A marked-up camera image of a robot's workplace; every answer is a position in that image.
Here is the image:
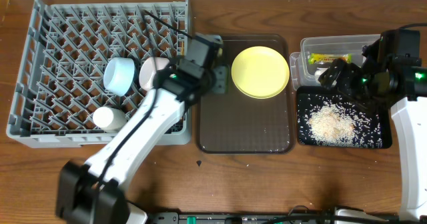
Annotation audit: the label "white napkin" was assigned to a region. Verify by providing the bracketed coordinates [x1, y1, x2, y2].
[314, 68, 328, 80]

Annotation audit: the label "green snack wrapper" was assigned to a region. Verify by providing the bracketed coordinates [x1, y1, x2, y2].
[308, 53, 353, 65]

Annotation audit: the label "yellow plate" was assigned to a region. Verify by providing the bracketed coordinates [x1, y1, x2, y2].
[231, 46, 290, 99]

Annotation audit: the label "rice and nut scraps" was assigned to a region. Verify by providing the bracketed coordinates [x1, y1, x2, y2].
[298, 93, 383, 148]

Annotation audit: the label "light blue bowl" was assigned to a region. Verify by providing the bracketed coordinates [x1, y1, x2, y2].
[103, 57, 136, 96]

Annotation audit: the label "small white cup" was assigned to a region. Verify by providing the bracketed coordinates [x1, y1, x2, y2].
[93, 107, 127, 133]

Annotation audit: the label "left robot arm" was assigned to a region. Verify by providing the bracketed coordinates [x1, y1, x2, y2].
[55, 33, 228, 224]

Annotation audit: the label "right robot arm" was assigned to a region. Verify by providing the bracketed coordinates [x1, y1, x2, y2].
[318, 25, 426, 223]

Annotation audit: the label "clear plastic waste bin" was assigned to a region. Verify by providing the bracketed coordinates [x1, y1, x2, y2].
[290, 34, 380, 91]

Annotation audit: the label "black waste tray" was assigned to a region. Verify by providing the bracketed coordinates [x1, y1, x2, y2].
[296, 85, 393, 149]

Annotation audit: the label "grey plastic dishwasher rack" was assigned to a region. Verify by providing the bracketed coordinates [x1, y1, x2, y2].
[6, 0, 191, 148]

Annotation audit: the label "dark brown serving tray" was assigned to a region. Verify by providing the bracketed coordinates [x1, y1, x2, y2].
[195, 34, 296, 155]

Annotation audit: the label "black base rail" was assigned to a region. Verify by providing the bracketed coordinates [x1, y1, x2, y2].
[146, 211, 399, 224]

